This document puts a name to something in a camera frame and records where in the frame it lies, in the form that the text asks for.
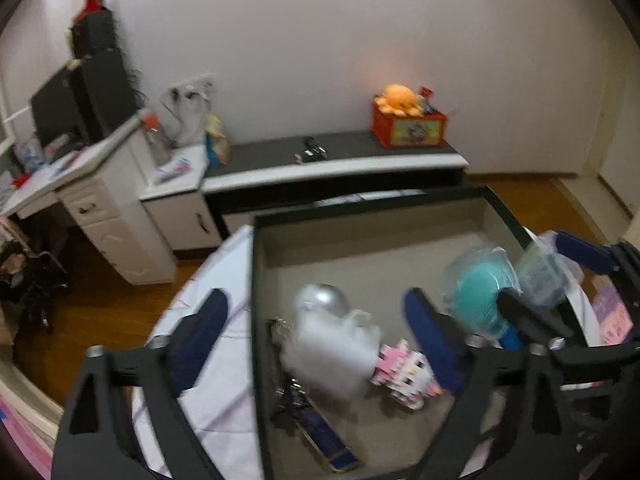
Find black and white low cabinet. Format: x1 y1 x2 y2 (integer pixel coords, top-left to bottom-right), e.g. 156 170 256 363
202 130 470 252

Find black computer monitor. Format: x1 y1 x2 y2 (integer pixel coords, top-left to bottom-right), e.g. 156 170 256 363
30 62 93 148

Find white desk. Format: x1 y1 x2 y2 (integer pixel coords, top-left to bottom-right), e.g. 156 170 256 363
0 110 178 286

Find silver round ball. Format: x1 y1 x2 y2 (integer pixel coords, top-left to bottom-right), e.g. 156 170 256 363
294 284 353 322

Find yellow blue snack bag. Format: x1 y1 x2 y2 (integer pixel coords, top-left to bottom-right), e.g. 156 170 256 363
205 115 231 166

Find teal round plastic item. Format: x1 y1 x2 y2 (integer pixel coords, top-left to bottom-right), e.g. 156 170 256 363
442 245 526 352

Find white side cabinet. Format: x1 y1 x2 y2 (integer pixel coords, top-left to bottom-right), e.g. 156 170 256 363
139 144 224 254

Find orange octopus plush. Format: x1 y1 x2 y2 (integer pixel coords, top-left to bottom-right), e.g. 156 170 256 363
375 85 419 114

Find black storage box grey inside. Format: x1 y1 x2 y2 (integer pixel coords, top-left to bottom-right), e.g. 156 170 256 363
250 185 540 480

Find blue white box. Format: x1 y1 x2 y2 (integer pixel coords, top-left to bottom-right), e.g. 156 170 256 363
15 137 44 169

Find small black gadget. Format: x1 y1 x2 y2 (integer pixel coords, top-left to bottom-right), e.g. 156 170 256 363
295 136 329 164

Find black office chair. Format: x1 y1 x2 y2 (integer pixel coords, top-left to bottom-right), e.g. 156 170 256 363
0 240 69 333

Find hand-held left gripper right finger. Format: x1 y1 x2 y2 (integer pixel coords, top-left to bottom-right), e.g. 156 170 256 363
402 287 577 480

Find pink white block toy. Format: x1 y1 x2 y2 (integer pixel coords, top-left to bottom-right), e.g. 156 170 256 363
370 339 444 413

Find black speaker box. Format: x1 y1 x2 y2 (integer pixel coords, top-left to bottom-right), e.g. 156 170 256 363
67 7 116 58

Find white fuzzy object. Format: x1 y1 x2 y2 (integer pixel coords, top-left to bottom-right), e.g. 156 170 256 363
280 310 383 397

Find white door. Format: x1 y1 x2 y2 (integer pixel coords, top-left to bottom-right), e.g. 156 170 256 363
597 50 640 211

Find white plastic bag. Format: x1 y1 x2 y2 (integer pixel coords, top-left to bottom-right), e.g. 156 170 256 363
160 87 211 147

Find bottle with red cap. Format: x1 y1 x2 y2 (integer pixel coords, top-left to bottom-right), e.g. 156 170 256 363
141 115 171 166

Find white wall socket strip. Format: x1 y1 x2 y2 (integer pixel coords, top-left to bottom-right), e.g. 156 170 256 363
162 74 217 99

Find clear plastic container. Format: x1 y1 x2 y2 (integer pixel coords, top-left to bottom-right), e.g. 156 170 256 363
515 230 583 308

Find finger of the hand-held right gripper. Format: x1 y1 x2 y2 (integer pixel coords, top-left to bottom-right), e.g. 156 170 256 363
556 231 640 343
496 289 640 387

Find pink quilted blanket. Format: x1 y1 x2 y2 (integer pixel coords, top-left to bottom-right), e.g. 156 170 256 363
592 287 632 346

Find dark blue gold-trimmed box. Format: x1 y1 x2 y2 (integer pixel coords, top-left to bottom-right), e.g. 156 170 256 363
287 390 359 475

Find small packets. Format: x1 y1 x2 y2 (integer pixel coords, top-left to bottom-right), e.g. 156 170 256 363
152 157 194 184

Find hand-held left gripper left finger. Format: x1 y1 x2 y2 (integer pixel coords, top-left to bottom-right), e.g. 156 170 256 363
50 287 231 480

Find red printed storage crate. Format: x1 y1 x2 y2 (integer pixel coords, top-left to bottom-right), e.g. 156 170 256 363
371 100 449 149

